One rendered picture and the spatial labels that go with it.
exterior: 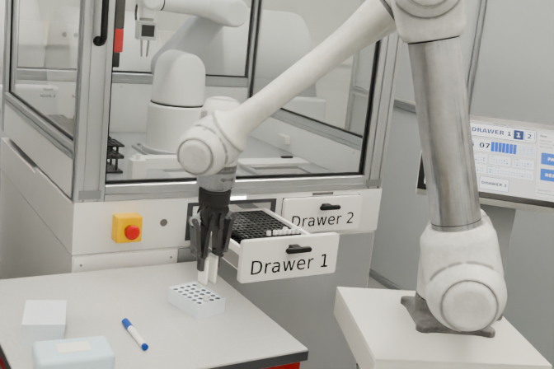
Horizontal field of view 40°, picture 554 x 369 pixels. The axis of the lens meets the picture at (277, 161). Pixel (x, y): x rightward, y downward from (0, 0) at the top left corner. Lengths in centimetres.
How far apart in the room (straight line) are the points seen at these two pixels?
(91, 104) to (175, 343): 66
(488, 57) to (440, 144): 225
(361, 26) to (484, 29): 216
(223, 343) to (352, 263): 90
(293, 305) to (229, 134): 104
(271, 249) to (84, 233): 51
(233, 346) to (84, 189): 61
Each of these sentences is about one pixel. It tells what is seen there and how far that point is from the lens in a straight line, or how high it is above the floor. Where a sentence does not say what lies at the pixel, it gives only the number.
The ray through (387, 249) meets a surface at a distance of 435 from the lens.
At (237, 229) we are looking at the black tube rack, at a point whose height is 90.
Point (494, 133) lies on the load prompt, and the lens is 267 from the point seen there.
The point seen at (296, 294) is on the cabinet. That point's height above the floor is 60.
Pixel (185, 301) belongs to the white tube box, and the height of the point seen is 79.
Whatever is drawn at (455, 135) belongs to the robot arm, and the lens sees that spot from 150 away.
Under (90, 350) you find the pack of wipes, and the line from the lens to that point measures 160.
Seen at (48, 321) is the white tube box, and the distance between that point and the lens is 170.
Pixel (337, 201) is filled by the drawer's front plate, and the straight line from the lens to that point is 241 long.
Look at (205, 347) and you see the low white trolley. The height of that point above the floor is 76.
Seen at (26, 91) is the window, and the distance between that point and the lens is 263.
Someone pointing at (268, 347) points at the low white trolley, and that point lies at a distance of 175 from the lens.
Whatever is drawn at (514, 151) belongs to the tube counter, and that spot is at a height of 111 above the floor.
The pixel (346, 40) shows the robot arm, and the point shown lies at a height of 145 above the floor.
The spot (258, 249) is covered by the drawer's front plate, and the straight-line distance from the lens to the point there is 191.
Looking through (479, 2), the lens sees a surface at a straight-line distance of 379.
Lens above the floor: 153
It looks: 12 degrees down
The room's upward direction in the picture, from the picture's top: 6 degrees clockwise
